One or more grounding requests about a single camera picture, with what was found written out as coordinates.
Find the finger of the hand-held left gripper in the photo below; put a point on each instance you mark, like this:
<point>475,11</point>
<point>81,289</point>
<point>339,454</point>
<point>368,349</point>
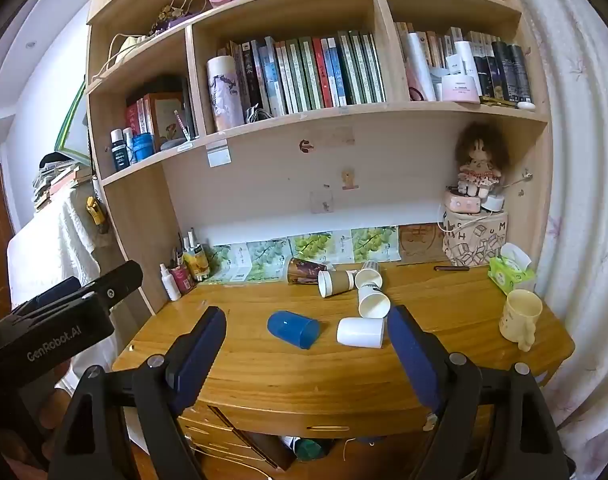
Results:
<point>116,280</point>
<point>59,289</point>

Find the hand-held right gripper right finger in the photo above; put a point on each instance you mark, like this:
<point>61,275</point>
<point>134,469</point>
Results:
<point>413,355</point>

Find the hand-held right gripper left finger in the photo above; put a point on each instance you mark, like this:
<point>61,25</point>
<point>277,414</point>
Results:
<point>196,360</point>

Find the plain white cup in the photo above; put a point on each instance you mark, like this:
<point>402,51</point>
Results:
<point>360,332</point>

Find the blue plastic cup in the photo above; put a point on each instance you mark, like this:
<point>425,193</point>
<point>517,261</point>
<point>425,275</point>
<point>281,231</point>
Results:
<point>291,327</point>

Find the white printed paper cup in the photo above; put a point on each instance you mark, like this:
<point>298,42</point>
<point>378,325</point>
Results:
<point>368,275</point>
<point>372,302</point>

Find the brown paper cup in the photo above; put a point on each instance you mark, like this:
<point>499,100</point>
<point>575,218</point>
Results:
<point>336,282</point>

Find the dark patterned paper cup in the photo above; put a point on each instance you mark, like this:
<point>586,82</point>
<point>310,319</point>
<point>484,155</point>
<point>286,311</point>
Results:
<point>304,270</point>

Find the white cloth cover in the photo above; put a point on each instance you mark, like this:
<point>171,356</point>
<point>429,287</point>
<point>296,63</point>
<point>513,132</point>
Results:
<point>49,250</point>

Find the white spray bottle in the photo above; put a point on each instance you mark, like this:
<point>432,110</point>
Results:
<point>169,285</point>

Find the yellow small toy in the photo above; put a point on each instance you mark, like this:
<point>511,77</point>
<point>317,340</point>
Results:
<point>96,210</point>

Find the wooden drawer unit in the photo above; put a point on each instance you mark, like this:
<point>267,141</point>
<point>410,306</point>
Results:
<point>224,435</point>

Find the dark pen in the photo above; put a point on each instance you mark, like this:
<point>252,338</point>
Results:
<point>451,268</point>

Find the stack of books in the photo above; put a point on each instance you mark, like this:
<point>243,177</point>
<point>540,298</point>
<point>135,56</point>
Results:
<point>59,180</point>

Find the cream yellow mug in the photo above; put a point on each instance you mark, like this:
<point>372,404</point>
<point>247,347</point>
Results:
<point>518,317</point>

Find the green tissue pack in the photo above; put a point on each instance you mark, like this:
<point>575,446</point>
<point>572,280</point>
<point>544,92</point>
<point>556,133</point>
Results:
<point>508,272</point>

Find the dark bottle white cap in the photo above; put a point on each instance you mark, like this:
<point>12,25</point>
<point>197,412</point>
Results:
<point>119,152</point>

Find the letter printed storage box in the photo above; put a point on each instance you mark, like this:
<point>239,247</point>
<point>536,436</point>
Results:
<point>476,240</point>

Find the blue jar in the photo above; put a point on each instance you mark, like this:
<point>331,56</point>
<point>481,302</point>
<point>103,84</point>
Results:
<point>144,147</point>

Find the row of green leaf cards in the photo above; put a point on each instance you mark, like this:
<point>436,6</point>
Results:
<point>309,252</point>

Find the green framed picture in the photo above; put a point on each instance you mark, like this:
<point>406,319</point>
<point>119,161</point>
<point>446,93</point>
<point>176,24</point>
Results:
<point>74,130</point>

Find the pink small device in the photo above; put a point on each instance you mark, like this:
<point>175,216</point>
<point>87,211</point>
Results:
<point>462,203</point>

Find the white paper label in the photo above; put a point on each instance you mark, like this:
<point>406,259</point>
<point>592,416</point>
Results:
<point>219,156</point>

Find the white round device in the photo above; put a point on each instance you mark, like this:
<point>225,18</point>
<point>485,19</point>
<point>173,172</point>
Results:
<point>494,204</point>

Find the row of red books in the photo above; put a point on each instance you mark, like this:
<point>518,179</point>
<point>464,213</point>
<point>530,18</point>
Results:
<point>154,112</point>

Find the wooden bookshelf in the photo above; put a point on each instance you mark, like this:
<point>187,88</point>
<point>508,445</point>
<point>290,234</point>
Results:
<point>264,130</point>

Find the curly haired doll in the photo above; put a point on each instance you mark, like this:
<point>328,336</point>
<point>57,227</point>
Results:
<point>481,155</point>

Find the white floral tube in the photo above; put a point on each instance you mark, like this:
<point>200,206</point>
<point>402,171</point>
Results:
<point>225,95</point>

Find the white floral curtain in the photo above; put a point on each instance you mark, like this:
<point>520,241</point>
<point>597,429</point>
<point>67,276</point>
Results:
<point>583,210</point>

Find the pink rounded box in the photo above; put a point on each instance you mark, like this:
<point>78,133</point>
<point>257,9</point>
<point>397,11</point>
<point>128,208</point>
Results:
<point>461,89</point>

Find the gift bag with dried flowers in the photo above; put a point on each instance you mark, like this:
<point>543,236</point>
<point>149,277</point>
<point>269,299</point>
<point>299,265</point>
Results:
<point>176,15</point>

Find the row of green and blue books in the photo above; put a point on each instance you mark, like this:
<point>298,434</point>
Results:
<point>309,72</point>

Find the row of white and black books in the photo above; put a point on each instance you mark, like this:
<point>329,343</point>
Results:
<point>503,67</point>

